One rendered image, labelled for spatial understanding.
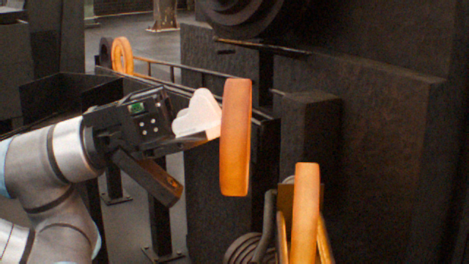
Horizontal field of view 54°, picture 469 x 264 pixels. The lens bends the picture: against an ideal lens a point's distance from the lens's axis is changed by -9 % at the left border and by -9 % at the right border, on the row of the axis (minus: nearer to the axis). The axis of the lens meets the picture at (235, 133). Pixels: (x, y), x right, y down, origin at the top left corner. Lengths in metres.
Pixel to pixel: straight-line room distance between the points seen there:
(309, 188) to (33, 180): 0.38
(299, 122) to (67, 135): 0.46
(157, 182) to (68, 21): 3.32
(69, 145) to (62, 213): 0.12
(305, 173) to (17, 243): 0.39
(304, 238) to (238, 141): 0.16
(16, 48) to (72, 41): 0.75
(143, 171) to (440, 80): 0.52
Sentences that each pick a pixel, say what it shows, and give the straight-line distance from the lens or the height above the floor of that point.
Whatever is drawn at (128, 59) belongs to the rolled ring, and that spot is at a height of 0.71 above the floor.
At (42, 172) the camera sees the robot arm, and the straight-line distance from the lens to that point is 0.71.
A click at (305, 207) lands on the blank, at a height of 0.75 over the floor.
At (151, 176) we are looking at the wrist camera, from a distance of 0.68.
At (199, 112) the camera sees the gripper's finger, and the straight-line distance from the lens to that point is 0.64.
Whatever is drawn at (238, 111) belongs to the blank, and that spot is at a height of 0.88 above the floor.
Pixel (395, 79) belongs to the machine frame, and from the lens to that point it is 0.90.
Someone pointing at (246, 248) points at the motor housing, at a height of 0.52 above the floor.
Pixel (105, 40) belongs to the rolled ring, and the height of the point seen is 0.75.
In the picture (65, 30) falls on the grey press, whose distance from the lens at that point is 3.94.
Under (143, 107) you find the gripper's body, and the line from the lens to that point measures 0.65.
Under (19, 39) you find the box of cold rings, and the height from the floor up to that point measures 0.64.
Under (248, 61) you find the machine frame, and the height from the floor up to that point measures 0.81.
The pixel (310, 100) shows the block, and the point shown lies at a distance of 0.94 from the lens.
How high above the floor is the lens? 1.05
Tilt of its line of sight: 19 degrees down
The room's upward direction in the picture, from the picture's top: straight up
